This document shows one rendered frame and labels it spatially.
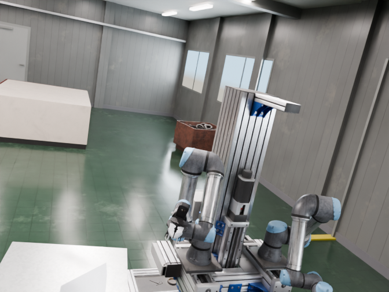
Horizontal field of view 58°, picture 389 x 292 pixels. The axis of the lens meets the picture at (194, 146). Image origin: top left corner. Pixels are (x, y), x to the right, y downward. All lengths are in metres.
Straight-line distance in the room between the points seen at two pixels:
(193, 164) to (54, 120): 5.59
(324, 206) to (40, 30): 10.97
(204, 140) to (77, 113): 2.84
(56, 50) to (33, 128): 5.16
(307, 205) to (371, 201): 3.39
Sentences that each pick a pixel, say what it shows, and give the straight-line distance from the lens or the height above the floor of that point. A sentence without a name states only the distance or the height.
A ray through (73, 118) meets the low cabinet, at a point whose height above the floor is 0.61.
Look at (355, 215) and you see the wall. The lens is 5.44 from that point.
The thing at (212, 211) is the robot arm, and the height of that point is 1.44.
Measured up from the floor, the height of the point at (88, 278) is 1.07.
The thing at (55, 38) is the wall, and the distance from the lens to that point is 12.07.
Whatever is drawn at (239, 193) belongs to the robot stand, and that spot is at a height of 1.44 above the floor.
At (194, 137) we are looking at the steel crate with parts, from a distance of 7.85.
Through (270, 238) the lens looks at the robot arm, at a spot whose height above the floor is 1.18.
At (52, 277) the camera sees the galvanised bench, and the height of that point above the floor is 1.05.
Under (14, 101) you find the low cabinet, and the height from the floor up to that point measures 0.80.
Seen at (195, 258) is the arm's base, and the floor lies 1.07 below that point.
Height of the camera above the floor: 2.15
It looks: 14 degrees down
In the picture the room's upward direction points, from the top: 11 degrees clockwise
